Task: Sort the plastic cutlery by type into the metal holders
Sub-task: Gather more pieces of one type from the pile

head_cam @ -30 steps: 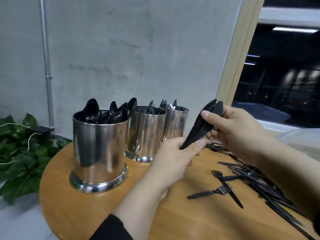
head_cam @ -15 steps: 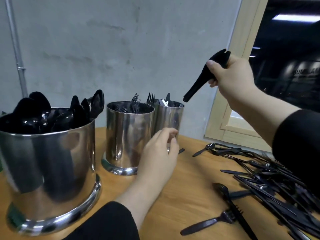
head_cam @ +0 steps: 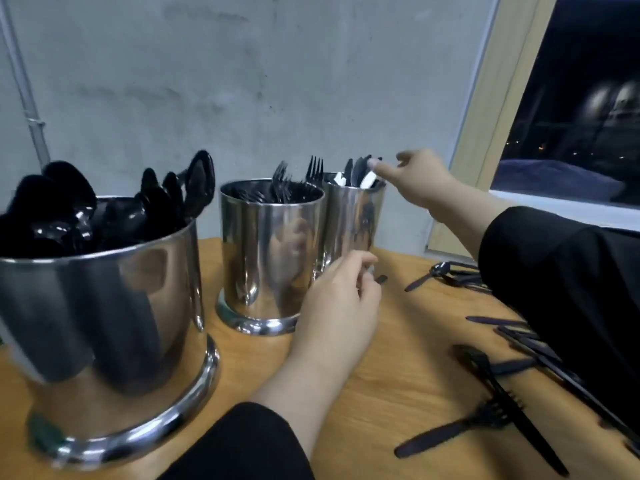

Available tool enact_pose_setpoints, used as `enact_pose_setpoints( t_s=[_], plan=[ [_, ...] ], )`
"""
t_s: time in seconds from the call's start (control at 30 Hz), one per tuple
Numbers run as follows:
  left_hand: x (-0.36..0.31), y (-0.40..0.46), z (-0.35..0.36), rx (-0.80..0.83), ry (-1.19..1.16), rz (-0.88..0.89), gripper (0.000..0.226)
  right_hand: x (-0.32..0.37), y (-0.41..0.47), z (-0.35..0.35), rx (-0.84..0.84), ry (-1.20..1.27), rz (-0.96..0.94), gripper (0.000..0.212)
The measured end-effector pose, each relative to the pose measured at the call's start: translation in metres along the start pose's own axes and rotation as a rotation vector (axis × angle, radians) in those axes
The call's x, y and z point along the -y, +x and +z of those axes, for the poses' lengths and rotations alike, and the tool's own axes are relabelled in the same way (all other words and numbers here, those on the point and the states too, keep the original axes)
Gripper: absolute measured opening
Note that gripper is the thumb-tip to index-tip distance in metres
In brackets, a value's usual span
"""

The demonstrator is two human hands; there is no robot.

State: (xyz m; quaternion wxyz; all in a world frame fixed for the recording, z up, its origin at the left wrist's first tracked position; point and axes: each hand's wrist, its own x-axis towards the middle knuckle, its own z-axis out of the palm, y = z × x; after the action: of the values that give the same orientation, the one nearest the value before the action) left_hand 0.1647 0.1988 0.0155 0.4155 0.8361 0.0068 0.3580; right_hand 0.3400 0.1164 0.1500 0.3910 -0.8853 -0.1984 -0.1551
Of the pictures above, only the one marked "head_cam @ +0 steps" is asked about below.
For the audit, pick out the person's left hand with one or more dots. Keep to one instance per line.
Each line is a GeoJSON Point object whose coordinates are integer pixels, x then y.
{"type": "Point", "coordinates": [335, 315]}

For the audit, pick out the person's right hand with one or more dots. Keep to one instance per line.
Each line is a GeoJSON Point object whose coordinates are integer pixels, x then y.
{"type": "Point", "coordinates": [420, 177]}

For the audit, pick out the bundle of black cutlery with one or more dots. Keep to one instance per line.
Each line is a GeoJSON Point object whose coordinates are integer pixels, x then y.
{"type": "Point", "coordinates": [338, 179]}

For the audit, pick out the grey metal pipe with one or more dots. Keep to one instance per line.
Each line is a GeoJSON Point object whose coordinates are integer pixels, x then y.
{"type": "Point", "coordinates": [22, 85]}

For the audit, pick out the pile of black plastic cutlery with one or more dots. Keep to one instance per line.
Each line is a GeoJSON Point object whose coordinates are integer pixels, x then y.
{"type": "Point", "coordinates": [478, 363]}

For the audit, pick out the black plastic fork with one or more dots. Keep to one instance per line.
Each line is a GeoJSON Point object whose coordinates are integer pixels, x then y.
{"type": "Point", "coordinates": [280, 180]}
{"type": "Point", "coordinates": [440, 437]}
{"type": "Point", "coordinates": [314, 170]}

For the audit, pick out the person's left forearm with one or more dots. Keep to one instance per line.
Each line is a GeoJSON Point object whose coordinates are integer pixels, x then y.
{"type": "Point", "coordinates": [260, 435]}

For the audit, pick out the bunch of black spoons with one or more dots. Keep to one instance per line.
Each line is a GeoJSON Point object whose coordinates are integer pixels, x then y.
{"type": "Point", "coordinates": [60, 210]}

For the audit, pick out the dark parked car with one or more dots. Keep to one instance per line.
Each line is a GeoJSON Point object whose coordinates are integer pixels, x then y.
{"type": "Point", "coordinates": [560, 180]}

